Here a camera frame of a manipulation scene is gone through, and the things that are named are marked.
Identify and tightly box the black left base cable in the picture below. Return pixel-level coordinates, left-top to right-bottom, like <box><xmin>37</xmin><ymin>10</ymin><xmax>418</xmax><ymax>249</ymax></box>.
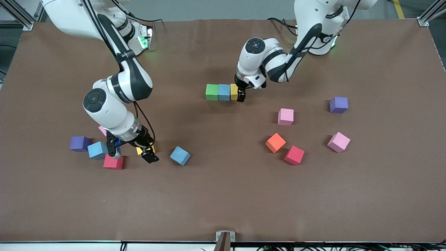
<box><xmin>267</xmin><ymin>17</ymin><xmax>298</xmax><ymax>35</ymax></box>

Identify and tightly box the black right base cable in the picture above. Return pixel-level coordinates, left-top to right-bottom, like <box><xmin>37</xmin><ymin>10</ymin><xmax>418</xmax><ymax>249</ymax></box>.
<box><xmin>120</xmin><ymin>3</ymin><xmax>163</xmax><ymax>23</ymax></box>

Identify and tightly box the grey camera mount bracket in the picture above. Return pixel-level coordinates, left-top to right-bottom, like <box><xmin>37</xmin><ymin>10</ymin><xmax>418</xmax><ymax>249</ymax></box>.
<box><xmin>213</xmin><ymin>231</ymin><xmax>236</xmax><ymax>251</ymax></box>

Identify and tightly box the orange foam cube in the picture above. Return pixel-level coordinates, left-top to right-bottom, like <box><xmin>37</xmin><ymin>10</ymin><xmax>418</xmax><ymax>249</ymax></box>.
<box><xmin>265</xmin><ymin>132</ymin><xmax>287</xmax><ymax>154</ymax></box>

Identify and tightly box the green foam cube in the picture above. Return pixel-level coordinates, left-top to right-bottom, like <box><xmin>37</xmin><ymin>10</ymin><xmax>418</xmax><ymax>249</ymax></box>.
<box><xmin>205</xmin><ymin>84</ymin><xmax>219</xmax><ymax>101</ymax></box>

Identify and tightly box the white table front rail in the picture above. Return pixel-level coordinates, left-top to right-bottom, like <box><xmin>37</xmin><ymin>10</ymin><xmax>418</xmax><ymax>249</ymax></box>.
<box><xmin>0</xmin><ymin>241</ymin><xmax>446</xmax><ymax>251</ymax></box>

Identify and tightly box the black base cable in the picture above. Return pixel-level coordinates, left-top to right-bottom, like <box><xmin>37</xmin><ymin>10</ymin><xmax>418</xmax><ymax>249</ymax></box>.
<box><xmin>120</xmin><ymin>3</ymin><xmax>163</xmax><ymax>23</ymax></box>
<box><xmin>267</xmin><ymin>17</ymin><xmax>298</xmax><ymax>35</ymax></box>

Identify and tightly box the purple foam cube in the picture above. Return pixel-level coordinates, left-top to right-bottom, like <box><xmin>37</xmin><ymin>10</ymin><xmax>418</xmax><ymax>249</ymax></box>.
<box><xmin>69</xmin><ymin>136</ymin><xmax>92</xmax><ymax>152</ymax></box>
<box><xmin>329</xmin><ymin>97</ymin><xmax>349</xmax><ymax>114</ymax></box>

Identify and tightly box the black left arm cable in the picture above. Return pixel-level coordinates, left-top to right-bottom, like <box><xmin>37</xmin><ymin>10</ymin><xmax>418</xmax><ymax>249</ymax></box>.
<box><xmin>287</xmin><ymin>0</ymin><xmax>362</xmax><ymax>82</ymax></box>

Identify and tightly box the red foam cube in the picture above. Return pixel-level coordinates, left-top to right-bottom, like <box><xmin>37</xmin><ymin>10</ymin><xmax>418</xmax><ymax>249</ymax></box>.
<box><xmin>284</xmin><ymin>145</ymin><xmax>306</xmax><ymax>166</ymax></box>
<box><xmin>103</xmin><ymin>155</ymin><xmax>124</xmax><ymax>170</ymax></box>

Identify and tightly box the brown table cover sheet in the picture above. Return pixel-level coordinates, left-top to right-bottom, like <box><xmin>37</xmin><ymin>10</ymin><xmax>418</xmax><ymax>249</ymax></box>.
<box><xmin>0</xmin><ymin>18</ymin><xmax>446</xmax><ymax>243</ymax></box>

